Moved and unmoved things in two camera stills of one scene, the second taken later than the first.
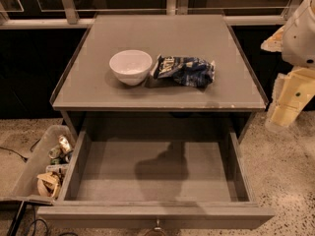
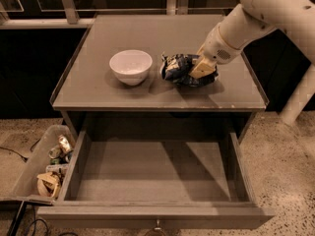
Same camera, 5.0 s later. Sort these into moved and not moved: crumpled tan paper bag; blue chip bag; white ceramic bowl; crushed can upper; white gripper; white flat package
Moved: blue chip bag; white gripper
Not moved: white ceramic bowl; crumpled tan paper bag; white flat package; crushed can upper
